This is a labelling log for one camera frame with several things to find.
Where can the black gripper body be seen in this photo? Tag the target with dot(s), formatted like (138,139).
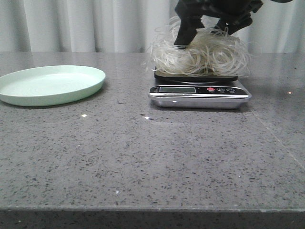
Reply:
(230,10)

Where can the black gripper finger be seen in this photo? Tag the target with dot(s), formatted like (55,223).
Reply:
(188,29)
(230,27)

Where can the white vermicelli noodle bundle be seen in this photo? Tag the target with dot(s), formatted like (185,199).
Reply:
(211,51)

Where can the black silver kitchen scale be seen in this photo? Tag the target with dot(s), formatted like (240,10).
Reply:
(203,92)

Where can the white pleated curtain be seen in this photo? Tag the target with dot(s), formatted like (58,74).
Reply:
(130,25)

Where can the light green plastic plate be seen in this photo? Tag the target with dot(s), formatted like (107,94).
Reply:
(50,85)

